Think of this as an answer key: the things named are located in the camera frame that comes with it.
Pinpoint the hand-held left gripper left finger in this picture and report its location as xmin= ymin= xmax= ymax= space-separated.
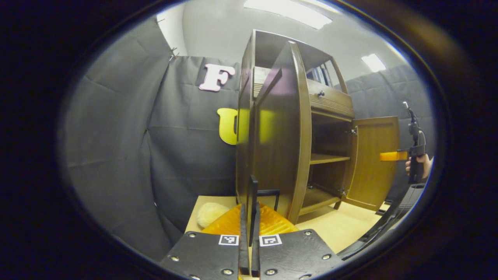
xmin=159 ymin=202 xmax=250 ymax=280

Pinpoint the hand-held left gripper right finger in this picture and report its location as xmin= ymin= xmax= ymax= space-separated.
xmin=251 ymin=201 xmax=345 ymax=280

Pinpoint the wooden double-door shoe cabinet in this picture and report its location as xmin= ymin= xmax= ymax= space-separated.
xmin=235 ymin=29 xmax=355 ymax=216

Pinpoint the pale yellow fluffy ball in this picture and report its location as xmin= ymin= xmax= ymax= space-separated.
xmin=196 ymin=202 xmax=231 ymax=229

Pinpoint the wooden drawer with black knob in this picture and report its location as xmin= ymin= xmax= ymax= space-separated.
xmin=307 ymin=78 xmax=355 ymax=119

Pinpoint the small ceiling light panel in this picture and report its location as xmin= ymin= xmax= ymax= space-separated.
xmin=361 ymin=53 xmax=388 ymax=73

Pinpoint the black backdrop cloth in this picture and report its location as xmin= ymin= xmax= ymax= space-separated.
xmin=58 ymin=17 xmax=436 ymax=262

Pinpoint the large ceiling light panel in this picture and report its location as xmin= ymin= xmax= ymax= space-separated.
xmin=244 ymin=0 xmax=333 ymax=30

